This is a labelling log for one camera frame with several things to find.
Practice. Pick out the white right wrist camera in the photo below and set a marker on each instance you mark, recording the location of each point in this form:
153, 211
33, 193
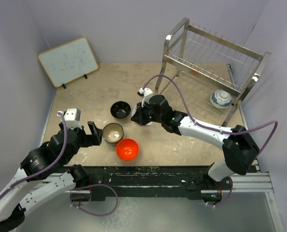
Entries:
145, 94

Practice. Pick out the black glossy bowl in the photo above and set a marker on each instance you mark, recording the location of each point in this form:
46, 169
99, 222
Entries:
120, 110

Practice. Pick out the black table edge rail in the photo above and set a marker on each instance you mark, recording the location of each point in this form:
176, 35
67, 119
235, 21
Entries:
189, 182

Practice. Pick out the small whiteboard with wooden frame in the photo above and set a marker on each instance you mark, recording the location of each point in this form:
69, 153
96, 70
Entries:
68, 62

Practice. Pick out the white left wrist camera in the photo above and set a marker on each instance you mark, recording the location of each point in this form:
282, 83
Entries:
72, 117

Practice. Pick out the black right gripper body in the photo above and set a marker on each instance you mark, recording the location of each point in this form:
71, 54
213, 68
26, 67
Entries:
146, 114

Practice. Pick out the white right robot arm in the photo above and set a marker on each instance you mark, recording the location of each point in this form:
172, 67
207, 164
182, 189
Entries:
239, 148

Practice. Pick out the orange bowl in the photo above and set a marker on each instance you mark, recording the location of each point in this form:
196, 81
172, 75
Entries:
127, 149

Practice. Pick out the blue floral white bowl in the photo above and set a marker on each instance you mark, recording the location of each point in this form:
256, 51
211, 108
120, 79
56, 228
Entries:
221, 99

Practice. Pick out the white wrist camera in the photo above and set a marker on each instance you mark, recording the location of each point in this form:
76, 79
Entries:
72, 117
145, 94

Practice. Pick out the aluminium frame rail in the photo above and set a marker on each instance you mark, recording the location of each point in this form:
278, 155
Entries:
252, 182

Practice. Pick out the stainless steel dish rack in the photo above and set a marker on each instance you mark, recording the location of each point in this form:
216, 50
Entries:
200, 63

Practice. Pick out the beige bowl with dark rim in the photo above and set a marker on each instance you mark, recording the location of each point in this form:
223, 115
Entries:
113, 133

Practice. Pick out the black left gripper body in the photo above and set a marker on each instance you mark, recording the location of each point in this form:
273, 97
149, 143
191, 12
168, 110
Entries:
84, 139

